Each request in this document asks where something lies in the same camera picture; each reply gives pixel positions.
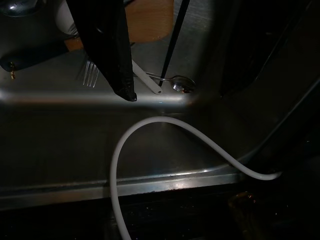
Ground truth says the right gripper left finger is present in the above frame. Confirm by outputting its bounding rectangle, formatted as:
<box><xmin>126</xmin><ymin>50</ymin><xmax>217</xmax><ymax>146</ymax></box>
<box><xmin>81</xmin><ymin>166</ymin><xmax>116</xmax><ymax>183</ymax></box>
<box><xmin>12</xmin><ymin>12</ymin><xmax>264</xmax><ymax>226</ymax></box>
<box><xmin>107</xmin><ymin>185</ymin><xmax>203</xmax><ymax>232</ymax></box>
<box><xmin>65</xmin><ymin>0</ymin><xmax>138</xmax><ymax>102</ymax></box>

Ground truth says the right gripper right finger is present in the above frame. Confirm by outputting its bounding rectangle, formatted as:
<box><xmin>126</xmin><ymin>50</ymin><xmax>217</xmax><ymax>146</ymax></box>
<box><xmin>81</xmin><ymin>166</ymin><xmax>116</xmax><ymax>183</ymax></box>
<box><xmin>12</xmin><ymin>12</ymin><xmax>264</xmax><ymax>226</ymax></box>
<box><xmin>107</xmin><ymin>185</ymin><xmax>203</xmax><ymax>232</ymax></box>
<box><xmin>214</xmin><ymin>0</ymin><xmax>313</xmax><ymax>98</ymax></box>

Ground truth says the steel fork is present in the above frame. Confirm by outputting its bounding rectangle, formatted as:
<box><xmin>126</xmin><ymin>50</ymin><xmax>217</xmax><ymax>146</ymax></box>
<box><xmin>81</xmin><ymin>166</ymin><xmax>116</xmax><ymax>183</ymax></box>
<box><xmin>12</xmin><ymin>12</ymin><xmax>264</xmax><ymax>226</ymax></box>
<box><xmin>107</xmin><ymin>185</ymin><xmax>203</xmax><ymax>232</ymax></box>
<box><xmin>67</xmin><ymin>23</ymin><xmax>79</xmax><ymax>36</ymax></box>
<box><xmin>74</xmin><ymin>61</ymin><xmax>100</xmax><ymax>88</ymax></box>

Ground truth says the wooden spatula black handle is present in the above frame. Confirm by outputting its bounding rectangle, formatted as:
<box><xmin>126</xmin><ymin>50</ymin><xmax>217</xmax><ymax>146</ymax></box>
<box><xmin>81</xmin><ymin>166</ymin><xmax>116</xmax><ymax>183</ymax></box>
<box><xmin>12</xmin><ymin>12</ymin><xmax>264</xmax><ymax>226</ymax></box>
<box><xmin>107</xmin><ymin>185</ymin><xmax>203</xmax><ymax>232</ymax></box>
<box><xmin>0</xmin><ymin>0</ymin><xmax>175</xmax><ymax>72</ymax></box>

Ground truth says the steel spoon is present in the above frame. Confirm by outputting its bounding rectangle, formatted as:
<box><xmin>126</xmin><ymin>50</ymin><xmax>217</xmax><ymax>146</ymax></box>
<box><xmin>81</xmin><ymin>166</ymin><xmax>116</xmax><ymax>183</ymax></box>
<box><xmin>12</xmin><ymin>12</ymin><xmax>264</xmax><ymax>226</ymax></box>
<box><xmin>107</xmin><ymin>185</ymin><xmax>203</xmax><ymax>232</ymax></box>
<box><xmin>144</xmin><ymin>71</ymin><xmax>196</xmax><ymax>94</ymax></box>

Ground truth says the black chopstick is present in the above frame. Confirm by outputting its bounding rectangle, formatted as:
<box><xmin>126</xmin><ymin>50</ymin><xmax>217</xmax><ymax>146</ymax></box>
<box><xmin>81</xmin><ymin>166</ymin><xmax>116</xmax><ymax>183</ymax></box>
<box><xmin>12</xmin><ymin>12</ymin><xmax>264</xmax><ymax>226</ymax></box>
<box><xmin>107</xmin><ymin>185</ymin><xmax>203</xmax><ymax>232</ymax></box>
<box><xmin>161</xmin><ymin>0</ymin><xmax>190</xmax><ymax>88</ymax></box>

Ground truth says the stainless steel sink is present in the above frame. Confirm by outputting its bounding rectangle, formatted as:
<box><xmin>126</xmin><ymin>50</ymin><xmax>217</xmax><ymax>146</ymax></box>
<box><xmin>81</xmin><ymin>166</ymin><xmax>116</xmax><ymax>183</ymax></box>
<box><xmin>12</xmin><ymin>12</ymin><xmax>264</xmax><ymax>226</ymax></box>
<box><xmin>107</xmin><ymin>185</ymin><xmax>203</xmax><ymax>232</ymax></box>
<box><xmin>0</xmin><ymin>0</ymin><xmax>320</xmax><ymax>211</ymax></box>

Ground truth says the yellow dish soap bottle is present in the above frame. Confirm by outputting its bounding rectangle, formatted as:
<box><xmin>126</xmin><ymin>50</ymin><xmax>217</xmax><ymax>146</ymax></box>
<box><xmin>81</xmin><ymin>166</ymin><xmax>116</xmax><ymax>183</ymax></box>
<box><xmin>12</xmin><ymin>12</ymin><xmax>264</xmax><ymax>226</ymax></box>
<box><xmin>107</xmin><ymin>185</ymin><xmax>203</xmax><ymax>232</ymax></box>
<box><xmin>228</xmin><ymin>191</ymin><xmax>266</xmax><ymax>240</ymax></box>

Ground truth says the white flexible hose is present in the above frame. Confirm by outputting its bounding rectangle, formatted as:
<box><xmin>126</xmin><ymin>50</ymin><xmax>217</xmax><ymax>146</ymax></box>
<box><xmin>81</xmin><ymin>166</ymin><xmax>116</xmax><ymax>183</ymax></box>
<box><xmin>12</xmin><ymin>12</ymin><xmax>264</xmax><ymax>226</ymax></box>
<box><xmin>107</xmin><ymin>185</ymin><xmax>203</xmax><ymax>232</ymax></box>
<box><xmin>109</xmin><ymin>116</ymin><xmax>283</xmax><ymax>240</ymax></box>

